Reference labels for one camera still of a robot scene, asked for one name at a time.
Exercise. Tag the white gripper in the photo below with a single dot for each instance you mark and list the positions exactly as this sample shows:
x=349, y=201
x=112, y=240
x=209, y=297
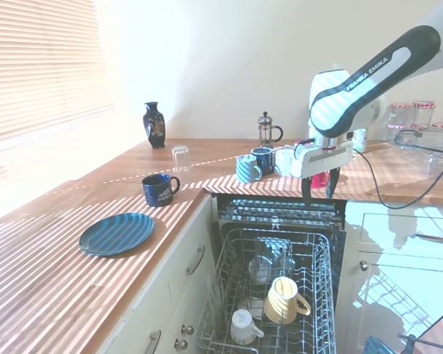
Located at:
x=326, y=159

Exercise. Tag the round metal cupboard knob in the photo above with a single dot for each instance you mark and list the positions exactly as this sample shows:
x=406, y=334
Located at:
x=363, y=265

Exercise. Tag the cream drawer cabinet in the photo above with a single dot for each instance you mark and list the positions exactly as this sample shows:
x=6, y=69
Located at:
x=177, y=280

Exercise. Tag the dark blue printed mug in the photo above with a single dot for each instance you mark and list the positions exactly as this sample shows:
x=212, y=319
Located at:
x=157, y=191

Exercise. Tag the clear glass cup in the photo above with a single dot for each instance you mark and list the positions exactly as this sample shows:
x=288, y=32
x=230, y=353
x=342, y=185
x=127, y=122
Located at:
x=259, y=271

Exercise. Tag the dishwasher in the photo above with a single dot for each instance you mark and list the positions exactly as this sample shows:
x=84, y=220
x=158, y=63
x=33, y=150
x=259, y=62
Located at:
x=339, y=250

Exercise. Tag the clear drinking glass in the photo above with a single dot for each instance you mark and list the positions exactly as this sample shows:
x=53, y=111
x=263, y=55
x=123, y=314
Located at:
x=277, y=252

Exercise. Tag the plain dark blue mug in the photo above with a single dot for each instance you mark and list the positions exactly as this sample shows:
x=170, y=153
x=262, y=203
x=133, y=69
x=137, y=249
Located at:
x=264, y=160

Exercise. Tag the glass French press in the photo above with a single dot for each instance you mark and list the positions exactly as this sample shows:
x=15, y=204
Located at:
x=266, y=132

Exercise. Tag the dark blue porcelain vase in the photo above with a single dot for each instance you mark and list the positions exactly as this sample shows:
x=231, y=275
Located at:
x=155, y=125

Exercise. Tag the clear glass tumbler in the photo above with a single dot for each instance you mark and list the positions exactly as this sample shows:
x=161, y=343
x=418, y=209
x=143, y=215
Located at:
x=181, y=158

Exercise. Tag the window blind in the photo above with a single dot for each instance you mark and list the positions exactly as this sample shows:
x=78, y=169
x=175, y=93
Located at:
x=40, y=66

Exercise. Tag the yellow ribbed mug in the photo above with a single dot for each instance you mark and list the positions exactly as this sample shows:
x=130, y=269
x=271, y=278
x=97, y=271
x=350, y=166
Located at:
x=280, y=302

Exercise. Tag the white mug colourful print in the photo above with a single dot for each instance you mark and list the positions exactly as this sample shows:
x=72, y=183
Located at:
x=241, y=326

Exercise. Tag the small white patterned mug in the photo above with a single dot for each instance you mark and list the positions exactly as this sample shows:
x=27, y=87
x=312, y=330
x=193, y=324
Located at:
x=360, y=140

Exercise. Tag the pink cup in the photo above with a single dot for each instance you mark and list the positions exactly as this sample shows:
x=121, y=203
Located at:
x=319, y=180

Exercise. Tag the light blue mug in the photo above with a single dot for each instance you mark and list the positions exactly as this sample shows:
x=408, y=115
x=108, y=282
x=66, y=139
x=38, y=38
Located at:
x=245, y=169

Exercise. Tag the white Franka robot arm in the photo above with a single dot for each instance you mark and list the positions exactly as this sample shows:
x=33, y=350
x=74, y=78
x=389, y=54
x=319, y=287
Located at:
x=373, y=81

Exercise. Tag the blue plate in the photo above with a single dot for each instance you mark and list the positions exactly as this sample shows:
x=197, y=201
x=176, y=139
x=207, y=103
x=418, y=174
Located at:
x=116, y=234

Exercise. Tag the cream cupboard cabinet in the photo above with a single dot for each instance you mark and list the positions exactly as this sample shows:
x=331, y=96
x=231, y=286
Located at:
x=391, y=280

